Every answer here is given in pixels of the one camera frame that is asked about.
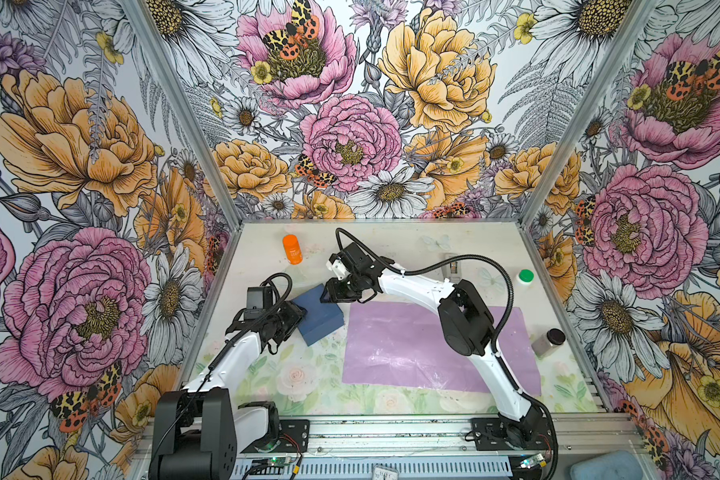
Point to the orange tube bottle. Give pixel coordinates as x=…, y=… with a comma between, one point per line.
x=292, y=249

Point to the grey tape dispenser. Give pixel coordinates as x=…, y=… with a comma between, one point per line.
x=451, y=270

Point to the dark blue gift box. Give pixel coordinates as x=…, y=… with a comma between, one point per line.
x=321, y=319

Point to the purple wrapping paper sheet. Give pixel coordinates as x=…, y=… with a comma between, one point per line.
x=402, y=345

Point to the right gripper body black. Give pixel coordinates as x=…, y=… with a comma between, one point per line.
x=347, y=289

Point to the aluminium front rail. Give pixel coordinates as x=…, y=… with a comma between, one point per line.
x=450, y=435

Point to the white slotted cable duct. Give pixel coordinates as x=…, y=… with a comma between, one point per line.
x=412, y=467

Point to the blue-grey cloth pad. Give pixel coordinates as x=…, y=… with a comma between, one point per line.
x=617, y=465

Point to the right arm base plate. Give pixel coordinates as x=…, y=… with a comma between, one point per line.
x=492, y=435

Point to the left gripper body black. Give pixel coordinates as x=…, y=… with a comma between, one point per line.
x=285, y=321

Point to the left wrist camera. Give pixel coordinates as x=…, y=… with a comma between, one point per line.
x=259, y=299

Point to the clear jar dark lid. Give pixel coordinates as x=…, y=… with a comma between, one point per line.
x=547, y=342

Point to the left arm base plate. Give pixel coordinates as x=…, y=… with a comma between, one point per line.
x=293, y=439

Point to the white bottle green cap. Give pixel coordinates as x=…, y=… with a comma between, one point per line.
x=523, y=281

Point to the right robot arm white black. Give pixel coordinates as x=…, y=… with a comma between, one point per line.
x=467, y=324

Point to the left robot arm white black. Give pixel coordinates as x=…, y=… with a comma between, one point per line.
x=198, y=432

